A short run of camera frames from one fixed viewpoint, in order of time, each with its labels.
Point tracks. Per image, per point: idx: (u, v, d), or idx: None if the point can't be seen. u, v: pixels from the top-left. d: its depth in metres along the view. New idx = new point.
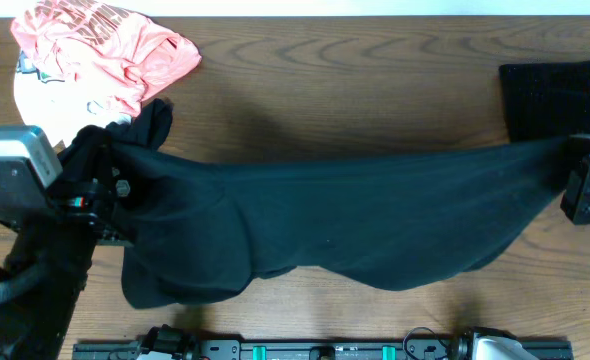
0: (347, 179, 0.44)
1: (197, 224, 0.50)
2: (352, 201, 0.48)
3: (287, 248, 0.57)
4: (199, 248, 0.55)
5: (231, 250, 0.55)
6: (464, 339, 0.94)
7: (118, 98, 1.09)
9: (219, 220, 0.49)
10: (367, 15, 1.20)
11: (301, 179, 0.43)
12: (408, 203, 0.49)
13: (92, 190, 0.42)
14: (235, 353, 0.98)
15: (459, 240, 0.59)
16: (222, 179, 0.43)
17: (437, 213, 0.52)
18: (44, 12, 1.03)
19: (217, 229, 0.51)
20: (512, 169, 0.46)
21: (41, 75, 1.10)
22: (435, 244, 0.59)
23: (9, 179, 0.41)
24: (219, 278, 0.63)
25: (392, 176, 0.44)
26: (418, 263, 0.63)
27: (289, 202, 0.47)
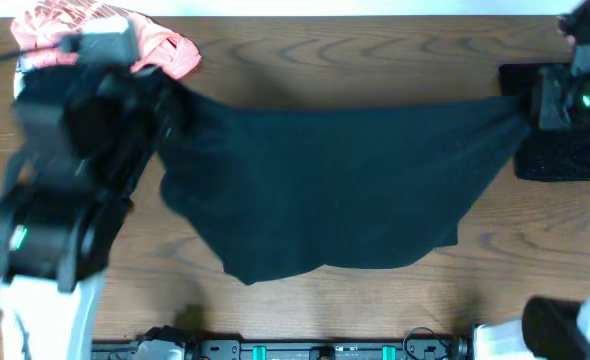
0: (362, 128, 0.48)
1: (218, 175, 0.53)
2: (364, 157, 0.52)
3: (297, 219, 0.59)
4: (214, 201, 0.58)
5: (242, 211, 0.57)
6: (464, 339, 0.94)
7: None
9: (238, 170, 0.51)
10: (367, 15, 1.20)
11: (319, 126, 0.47)
12: (410, 157, 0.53)
13: (166, 85, 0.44)
14: (236, 353, 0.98)
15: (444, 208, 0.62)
16: (251, 126, 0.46)
17: (433, 171, 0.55)
18: (44, 13, 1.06)
19: (240, 182, 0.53)
20: (502, 116, 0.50)
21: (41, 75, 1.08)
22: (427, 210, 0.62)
23: (102, 46, 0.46)
24: (223, 237, 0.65)
25: (401, 121, 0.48)
26: (410, 234, 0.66)
27: (304, 157, 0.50)
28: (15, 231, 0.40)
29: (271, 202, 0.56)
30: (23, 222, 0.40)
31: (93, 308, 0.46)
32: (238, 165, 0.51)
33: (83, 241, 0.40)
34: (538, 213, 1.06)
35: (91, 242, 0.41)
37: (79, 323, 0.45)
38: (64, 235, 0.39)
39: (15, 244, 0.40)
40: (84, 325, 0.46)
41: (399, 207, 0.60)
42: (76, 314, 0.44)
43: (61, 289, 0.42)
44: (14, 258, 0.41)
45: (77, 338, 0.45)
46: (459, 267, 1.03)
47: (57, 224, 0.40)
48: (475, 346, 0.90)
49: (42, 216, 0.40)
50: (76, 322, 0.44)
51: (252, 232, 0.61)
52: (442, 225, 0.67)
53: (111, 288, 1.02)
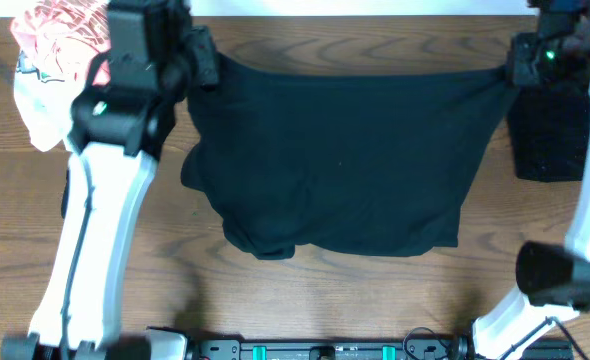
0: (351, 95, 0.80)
1: (243, 124, 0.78)
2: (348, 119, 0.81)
3: (289, 165, 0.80)
4: (235, 145, 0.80)
5: (251, 153, 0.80)
6: (464, 339, 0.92)
7: None
9: (260, 117, 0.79)
10: (367, 15, 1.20)
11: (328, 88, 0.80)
12: (380, 124, 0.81)
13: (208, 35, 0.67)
14: (236, 353, 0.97)
15: (418, 180, 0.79)
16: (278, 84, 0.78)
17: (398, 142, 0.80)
18: (43, 12, 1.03)
19: (255, 130, 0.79)
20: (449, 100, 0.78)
21: (41, 75, 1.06)
22: (399, 179, 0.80)
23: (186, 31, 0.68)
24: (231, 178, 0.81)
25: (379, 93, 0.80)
26: (391, 196, 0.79)
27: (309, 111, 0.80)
28: (96, 105, 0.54)
29: (273, 147, 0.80)
30: (104, 99, 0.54)
31: (140, 197, 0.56)
32: (251, 119, 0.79)
33: (149, 124, 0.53)
34: (538, 213, 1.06)
35: (155, 127, 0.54)
37: (131, 196, 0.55)
38: (137, 114, 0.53)
39: (97, 113, 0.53)
40: (132, 203, 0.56)
41: (371, 169, 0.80)
42: (132, 183, 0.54)
43: (125, 155, 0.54)
44: (92, 126, 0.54)
45: (128, 214, 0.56)
46: (459, 267, 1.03)
47: (131, 109, 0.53)
48: (476, 338, 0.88)
49: (118, 98, 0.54)
50: (130, 191, 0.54)
51: (255, 179, 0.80)
52: (420, 196, 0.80)
53: None
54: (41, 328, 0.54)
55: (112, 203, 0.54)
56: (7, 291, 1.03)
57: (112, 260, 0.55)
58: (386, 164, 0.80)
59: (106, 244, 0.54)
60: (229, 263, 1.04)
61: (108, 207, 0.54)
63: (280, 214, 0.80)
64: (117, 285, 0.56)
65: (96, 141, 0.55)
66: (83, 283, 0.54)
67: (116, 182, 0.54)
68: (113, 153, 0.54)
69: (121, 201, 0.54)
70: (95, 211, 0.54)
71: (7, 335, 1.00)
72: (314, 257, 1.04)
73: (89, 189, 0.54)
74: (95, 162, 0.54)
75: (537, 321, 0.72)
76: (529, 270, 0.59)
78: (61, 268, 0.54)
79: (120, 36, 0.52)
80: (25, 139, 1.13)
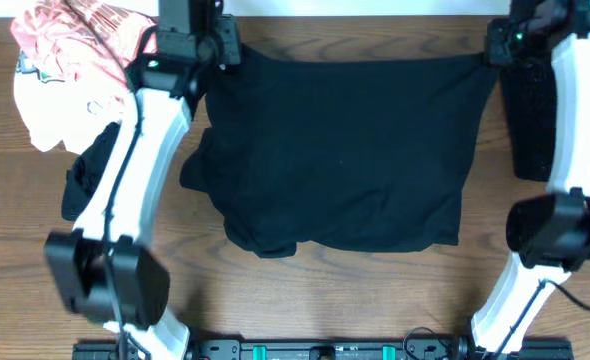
0: (337, 79, 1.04)
1: (256, 102, 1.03)
2: (338, 97, 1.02)
3: (294, 135, 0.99)
4: (251, 123, 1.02)
5: (263, 128, 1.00)
6: (464, 339, 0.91)
7: (118, 99, 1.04)
9: (270, 96, 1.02)
10: (367, 15, 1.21)
11: (318, 72, 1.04)
12: (363, 100, 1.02)
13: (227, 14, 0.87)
14: (236, 353, 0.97)
15: (399, 141, 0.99)
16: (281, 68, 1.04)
17: (380, 115, 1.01)
18: (44, 12, 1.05)
19: (265, 110, 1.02)
20: (411, 85, 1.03)
21: (41, 75, 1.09)
22: (385, 140, 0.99)
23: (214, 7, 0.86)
24: (247, 153, 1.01)
25: (359, 77, 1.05)
26: (376, 160, 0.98)
27: (305, 91, 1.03)
28: (150, 62, 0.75)
29: (279, 123, 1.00)
30: (156, 60, 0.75)
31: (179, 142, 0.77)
32: (261, 99, 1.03)
33: (191, 84, 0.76)
34: None
35: (194, 87, 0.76)
37: (173, 136, 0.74)
38: (183, 73, 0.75)
39: (151, 68, 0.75)
40: (173, 143, 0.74)
41: (362, 133, 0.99)
42: (175, 120, 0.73)
43: (170, 97, 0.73)
44: (148, 77, 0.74)
45: (168, 145, 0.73)
46: (459, 267, 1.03)
47: (176, 69, 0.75)
48: (475, 331, 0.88)
49: (167, 62, 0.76)
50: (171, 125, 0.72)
51: (266, 152, 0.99)
52: (405, 156, 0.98)
53: None
54: (86, 224, 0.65)
55: (156, 133, 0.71)
56: (6, 291, 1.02)
57: (151, 176, 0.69)
58: (372, 131, 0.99)
59: (149, 161, 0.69)
60: (228, 262, 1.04)
61: (153, 134, 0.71)
63: (282, 211, 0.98)
64: (152, 200, 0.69)
65: (148, 88, 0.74)
66: (127, 190, 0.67)
67: (161, 118, 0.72)
68: (161, 96, 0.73)
69: (162, 132, 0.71)
70: (142, 136, 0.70)
71: (5, 334, 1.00)
72: (314, 257, 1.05)
73: (140, 118, 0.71)
74: (149, 100, 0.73)
75: (531, 285, 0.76)
76: (523, 223, 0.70)
78: (108, 180, 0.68)
79: (169, 13, 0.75)
80: (25, 139, 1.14)
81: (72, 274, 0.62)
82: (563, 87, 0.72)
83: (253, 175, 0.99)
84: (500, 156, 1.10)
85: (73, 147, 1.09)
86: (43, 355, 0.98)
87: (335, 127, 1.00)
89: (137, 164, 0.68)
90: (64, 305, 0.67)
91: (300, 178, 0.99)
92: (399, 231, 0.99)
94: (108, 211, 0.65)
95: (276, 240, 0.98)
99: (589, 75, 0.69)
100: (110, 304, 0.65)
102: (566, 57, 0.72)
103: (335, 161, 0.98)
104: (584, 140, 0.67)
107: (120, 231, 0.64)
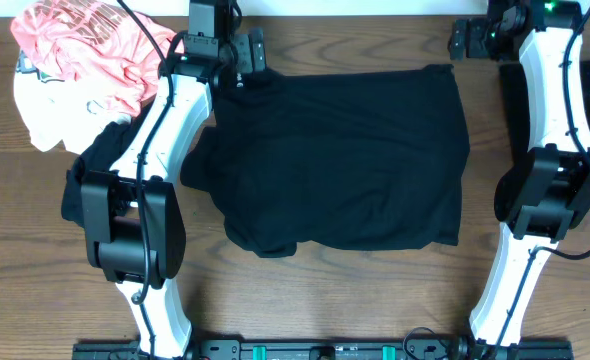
0: (335, 84, 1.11)
1: (259, 102, 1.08)
2: (335, 100, 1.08)
3: (296, 132, 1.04)
4: (254, 120, 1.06)
5: (266, 126, 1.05)
6: (464, 339, 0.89)
7: (118, 98, 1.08)
9: (271, 100, 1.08)
10: (367, 15, 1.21)
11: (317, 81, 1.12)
12: (360, 100, 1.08)
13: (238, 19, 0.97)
14: (236, 353, 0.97)
15: (396, 137, 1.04)
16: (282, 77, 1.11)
17: (376, 114, 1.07)
18: (44, 12, 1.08)
19: (268, 110, 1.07)
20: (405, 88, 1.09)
21: (41, 74, 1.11)
22: (380, 136, 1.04)
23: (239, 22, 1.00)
24: (251, 148, 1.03)
25: (353, 82, 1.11)
26: (376, 153, 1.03)
27: (304, 95, 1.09)
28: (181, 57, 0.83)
29: (281, 122, 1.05)
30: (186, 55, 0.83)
31: (200, 122, 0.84)
32: (266, 99, 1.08)
33: (213, 79, 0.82)
34: None
35: (218, 82, 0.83)
37: (198, 112, 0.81)
38: (210, 65, 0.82)
39: (183, 61, 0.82)
40: (195, 120, 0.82)
41: (357, 129, 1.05)
42: (204, 97, 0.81)
43: (199, 81, 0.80)
44: (180, 70, 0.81)
45: (193, 122, 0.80)
46: (459, 267, 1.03)
47: (206, 64, 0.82)
48: (475, 325, 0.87)
49: (196, 57, 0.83)
50: (198, 100, 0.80)
51: (269, 148, 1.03)
52: (402, 150, 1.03)
53: (111, 288, 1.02)
54: (120, 167, 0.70)
55: (185, 105, 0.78)
56: (6, 291, 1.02)
57: (178, 140, 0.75)
58: (369, 128, 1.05)
59: (178, 125, 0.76)
60: (228, 262, 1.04)
61: (182, 106, 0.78)
63: (281, 209, 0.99)
64: (177, 163, 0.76)
65: (182, 78, 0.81)
66: (158, 144, 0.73)
67: (192, 93, 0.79)
68: (192, 79, 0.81)
69: (189, 107, 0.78)
70: (173, 107, 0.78)
71: (6, 334, 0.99)
72: (314, 257, 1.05)
73: (172, 92, 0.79)
74: (181, 78, 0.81)
75: (522, 257, 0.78)
76: (509, 191, 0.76)
78: (140, 136, 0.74)
79: (197, 19, 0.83)
80: (24, 139, 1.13)
81: (104, 211, 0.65)
82: (532, 73, 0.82)
83: (256, 169, 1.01)
84: (500, 155, 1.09)
85: (71, 145, 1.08)
86: (43, 355, 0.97)
87: (333, 126, 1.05)
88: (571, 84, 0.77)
89: (168, 127, 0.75)
90: (87, 252, 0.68)
91: (300, 178, 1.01)
92: (399, 226, 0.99)
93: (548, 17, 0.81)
94: (140, 156, 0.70)
95: (278, 235, 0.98)
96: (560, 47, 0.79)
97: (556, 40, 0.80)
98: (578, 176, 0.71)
99: (549, 58, 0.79)
100: (137, 246, 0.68)
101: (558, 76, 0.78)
102: (529, 48, 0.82)
103: (333, 163, 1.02)
104: (553, 110, 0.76)
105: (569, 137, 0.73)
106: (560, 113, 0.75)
107: (150, 173, 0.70)
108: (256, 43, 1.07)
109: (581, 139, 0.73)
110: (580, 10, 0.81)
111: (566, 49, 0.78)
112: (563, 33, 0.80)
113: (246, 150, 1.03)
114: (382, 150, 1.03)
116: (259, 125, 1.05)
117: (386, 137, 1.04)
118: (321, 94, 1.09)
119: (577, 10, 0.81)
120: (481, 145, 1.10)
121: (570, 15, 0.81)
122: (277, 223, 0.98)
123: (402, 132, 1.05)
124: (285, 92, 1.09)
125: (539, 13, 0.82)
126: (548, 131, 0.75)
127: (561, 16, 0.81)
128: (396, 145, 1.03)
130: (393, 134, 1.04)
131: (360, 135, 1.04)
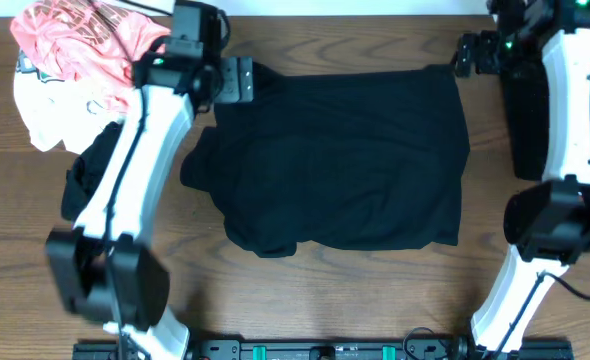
0: (335, 84, 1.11)
1: (260, 101, 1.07)
2: (336, 99, 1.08)
3: (296, 131, 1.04)
4: (254, 119, 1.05)
5: (266, 126, 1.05)
6: (464, 339, 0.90)
7: (118, 98, 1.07)
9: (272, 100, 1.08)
10: (367, 15, 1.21)
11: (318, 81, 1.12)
12: (361, 100, 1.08)
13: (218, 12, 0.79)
14: (235, 353, 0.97)
15: (396, 136, 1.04)
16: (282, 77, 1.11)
17: (376, 114, 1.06)
18: (44, 12, 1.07)
19: (268, 109, 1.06)
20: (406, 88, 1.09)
21: (41, 75, 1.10)
22: (380, 136, 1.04)
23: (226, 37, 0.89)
24: (251, 147, 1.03)
25: (354, 82, 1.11)
26: (375, 153, 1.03)
27: (305, 95, 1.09)
28: (154, 61, 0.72)
29: (281, 122, 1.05)
30: (160, 59, 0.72)
31: (180, 136, 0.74)
32: (266, 98, 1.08)
33: (194, 82, 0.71)
34: None
35: (198, 86, 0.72)
37: (175, 130, 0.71)
38: (187, 70, 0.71)
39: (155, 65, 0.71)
40: (174, 137, 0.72)
41: (357, 129, 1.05)
42: (182, 112, 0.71)
43: (175, 94, 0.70)
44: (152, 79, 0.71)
45: (169, 142, 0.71)
46: (459, 267, 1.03)
47: (183, 67, 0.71)
48: (475, 330, 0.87)
49: (171, 62, 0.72)
50: (175, 117, 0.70)
51: (268, 148, 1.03)
52: (402, 150, 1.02)
53: None
54: (88, 216, 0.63)
55: (161, 128, 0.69)
56: (6, 291, 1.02)
57: (156, 175, 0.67)
58: (369, 128, 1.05)
59: (154, 155, 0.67)
60: (228, 262, 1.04)
61: (157, 129, 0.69)
63: (282, 209, 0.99)
64: (157, 197, 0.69)
65: (154, 86, 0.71)
66: (130, 184, 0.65)
67: (167, 110, 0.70)
68: (167, 91, 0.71)
69: (167, 127, 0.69)
70: (146, 131, 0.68)
71: (6, 334, 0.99)
72: (314, 257, 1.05)
73: (145, 111, 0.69)
74: (154, 94, 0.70)
75: (529, 279, 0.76)
76: (518, 215, 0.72)
78: (114, 170, 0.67)
79: (180, 21, 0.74)
80: (24, 139, 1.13)
81: (72, 273, 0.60)
82: (555, 78, 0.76)
83: (257, 169, 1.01)
84: (500, 155, 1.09)
85: (72, 146, 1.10)
86: (43, 355, 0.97)
87: (333, 125, 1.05)
88: None
89: (143, 160, 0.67)
90: (61, 305, 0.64)
91: (300, 178, 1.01)
92: (399, 227, 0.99)
93: (579, 12, 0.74)
94: (109, 208, 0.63)
95: (276, 235, 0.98)
96: None
97: (586, 46, 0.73)
98: None
99: (577, 67, 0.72)
100: (110, 306, 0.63)
101: (585, 89, 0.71)
102: (556, 50, 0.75)
103: (334, 164, 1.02)
104: (575, 129, 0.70)
105: None
106: (583, 134, 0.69)
107: (119, 224, 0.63)
108: (242, 72, 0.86)
109: None
110: None
111: None
112: None
113: (246, 150, 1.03)
114: (382, 150, 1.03)
116: (259, 125, 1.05)
117: (386, 137, 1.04)
118: (321, 94, 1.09)
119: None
120: (481, 146, 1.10)
121: None
122: (276, 223, 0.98)
123: (403, 131, 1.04)
124: (285, 92, 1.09)
125: (568, 10, 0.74)
126: (568, 152, 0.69)
127: None
128: (396, 145, 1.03)
130: (393, 133, 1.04)
131: (361, 134, 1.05)
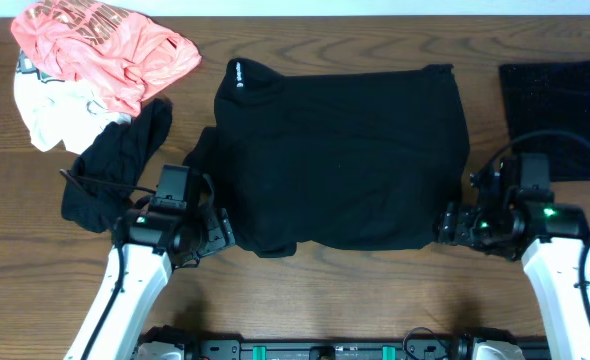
0: (335, 83, 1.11)
1: (259, 100, 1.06)
2: (334, 98, 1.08)
3: (295, 132, 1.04)
4: (253, 118, 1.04)
5: (264, 125, 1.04)
6: (464, 340, 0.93)
7: (118, 98, 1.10)
9: (270, 101, 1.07)
10: (368, 15, 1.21)
11: (316, 80, 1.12)
12: (361, 98, 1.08)
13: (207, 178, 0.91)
14: (235, 353, 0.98)
15: (394, 137, 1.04)
16: (279, 78, 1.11)
17: (375, 113, 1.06)
18: (44, 13, 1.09)
19: (267, 109, 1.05)
20: (405, 87, 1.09)
21: (41, 75, 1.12)
22: (379, 137, 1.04)
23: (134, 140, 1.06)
24: (250, 148, 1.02)
25: (353, 82, 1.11)
26: (373, 155, 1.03)
27: (303, 94, 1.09)
28: (139, 217, 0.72)
29: (279, 121, 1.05)
30: (144, 214, 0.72)
31: (157, 291, 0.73)
32: (264, 98, 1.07)
33: (174, 239, 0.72)
34: None
35: (179, 241, 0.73)
37: (150, 291, 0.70)
38: (169, 225, 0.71)
39: (140, 222, 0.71)
40: (150, 296, 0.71)
41: (356, 129, 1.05)
42: (160, 274, 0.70)
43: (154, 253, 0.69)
44: (132, 231, 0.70)
45: (145, 302, 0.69)
46: (459, 267, 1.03)
47: (163, 224, 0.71)
48: None
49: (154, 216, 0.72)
50: (153, 277, 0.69)
51: (267, 150, 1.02)
52: (403, 151, 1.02)
53: None
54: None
55: (137, 289, 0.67)
56: (6, 291, 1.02)
57: (126, 337, 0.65)
58: (369, 128, 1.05)
59: (127, 319, 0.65)
60: (228, 262, 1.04)
61: (134, 292, 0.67)
63: (282, 209, 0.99)
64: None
65: (133, 243, 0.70)
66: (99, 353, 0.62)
67: (146, 271, 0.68)
68: (145, 251, 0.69)
69: (146, 282, 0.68)
70: (123, 292, 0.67)
71: (7, 335, 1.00)
72: (314, 257, 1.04)
73: (122, 272, 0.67)
74: (132, 256, 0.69)
75: None
76: None
78: (83, 335, 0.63)
79: (167, 182, 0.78)
80: (25, 139, 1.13)
81: None
82: (545, 289, 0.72)
83: (255, 170, 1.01)
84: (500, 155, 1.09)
85: (71, 146, 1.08)
86: (44, 355, 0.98)
87: (333, 125, 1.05)
88: None
89: (114, 323, 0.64)
90: None
91: (299, 180, 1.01)
92: (398, 227, 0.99)
93: (550, 223, 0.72)
94: None
95: (276, 240, 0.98)
96: (572, 262, 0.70)
97: (564, 254, 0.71)
98: None
99: (561, 274, 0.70)
100: None
101: (575, 298, 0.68)
102: (535, 262, 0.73)
103: (333, 165, 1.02)
104: (579, 342, 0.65)
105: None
106: (586, 339, 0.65)
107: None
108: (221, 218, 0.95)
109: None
110: (583, 215, 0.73)
111: (579, 267, 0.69)
112: (570, 248, 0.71)
113: (244, 149, 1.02)
114: (381, 153, 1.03)
116: (258, 125, 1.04)
117: (386, 137, 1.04)
118: (321, 93, 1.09)
119: (579, 216, 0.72)
120: (480, 146, 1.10)
121: (574, 219, 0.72)
122: (273, 232, 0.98)
123: (402, 131, 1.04)
124: (285, 92, 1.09)
125: (539, 221, 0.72)
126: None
127: (563, 222, 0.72)
128: (395, 145, 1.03)
130: (393, 132, 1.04)
131: (360, 133, 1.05)
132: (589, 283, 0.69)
